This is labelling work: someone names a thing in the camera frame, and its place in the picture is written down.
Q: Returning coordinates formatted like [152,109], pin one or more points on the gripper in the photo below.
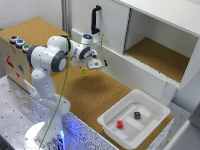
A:
[94,62]

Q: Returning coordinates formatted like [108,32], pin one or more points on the yellow block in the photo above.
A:
[84,70]

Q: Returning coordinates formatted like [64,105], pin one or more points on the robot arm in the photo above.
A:
[43,80]

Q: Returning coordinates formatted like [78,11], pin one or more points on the pink block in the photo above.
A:
[119,124]

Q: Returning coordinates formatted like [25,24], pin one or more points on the purple block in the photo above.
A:
[137,115]

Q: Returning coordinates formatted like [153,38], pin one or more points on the white sliding door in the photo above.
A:
[111,23]

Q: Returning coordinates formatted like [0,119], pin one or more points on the white cabinet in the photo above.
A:
[156,50]

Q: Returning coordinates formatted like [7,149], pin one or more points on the white plastic box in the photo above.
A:
[135,118]

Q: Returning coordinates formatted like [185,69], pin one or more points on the green button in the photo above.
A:
[26,47]

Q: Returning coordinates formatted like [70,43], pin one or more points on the wooden drawer box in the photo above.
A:
[25,43]

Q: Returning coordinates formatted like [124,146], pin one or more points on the blue button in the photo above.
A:
[20,42]

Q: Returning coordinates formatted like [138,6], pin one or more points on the red button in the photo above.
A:
[13,38]

